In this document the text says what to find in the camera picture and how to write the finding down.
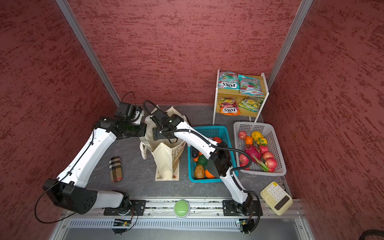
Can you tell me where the green yellow candy bag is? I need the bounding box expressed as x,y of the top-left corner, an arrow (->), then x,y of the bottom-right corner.
238,97 -> 264,113

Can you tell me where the plaid case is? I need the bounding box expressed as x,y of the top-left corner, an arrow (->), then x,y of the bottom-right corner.
109,157 -> 123,183

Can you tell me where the teal candy bag left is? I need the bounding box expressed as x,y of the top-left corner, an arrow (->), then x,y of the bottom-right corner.
218,71 -> 240,90

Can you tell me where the orange candy bag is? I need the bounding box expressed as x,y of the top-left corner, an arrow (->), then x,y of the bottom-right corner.
219,97 -> 241,116

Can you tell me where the green push button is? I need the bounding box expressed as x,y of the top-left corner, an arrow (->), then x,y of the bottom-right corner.
174,200 -> 191,219

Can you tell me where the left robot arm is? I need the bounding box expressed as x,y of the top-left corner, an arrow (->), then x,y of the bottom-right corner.
43,102 -> 147,216

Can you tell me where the orange tangerine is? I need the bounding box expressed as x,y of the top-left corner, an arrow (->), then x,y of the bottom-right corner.
205,170 -> 215,179

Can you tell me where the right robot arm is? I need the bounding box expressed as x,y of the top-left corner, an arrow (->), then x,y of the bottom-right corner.
143,100 -> 258,216

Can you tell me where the yellow bell pepper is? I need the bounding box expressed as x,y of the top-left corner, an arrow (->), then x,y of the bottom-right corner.
251,131 -> 264,142

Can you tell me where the pink dragon fruit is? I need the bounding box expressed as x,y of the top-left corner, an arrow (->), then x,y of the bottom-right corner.
245,145 -> 269,172

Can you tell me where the cream calculator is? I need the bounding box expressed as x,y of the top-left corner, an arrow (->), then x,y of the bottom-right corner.
260,182 -> 294,216

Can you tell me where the cream canvas grocery bag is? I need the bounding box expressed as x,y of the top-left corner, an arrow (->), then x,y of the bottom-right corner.
139,116 -> 186,181

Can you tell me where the potato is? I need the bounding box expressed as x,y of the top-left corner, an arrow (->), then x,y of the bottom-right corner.
194,165 -> 205,180

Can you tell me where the small red apple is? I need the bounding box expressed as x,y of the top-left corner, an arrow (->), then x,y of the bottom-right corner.
239,131 -> 248,140

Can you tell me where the orange fruit white basket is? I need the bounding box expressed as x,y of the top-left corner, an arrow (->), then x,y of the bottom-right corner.
245,136 -> 254,145

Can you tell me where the teal candy bag right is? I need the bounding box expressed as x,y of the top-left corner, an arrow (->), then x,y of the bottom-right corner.
238,75 -> 264,97

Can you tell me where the white plastic basket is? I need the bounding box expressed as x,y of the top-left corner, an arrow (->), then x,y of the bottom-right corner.
233,122 -> 287,177

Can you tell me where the teal candy bag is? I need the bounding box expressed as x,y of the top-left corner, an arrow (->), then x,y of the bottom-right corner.
238,75 -> 264,97
218,71 -> 240,90

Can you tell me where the teal plastic basket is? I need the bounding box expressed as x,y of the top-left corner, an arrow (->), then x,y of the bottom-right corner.
188,126 -> 232,184

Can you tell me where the white wooden shelf rack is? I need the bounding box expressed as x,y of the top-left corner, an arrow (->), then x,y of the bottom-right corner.
212,69 -> 270,125

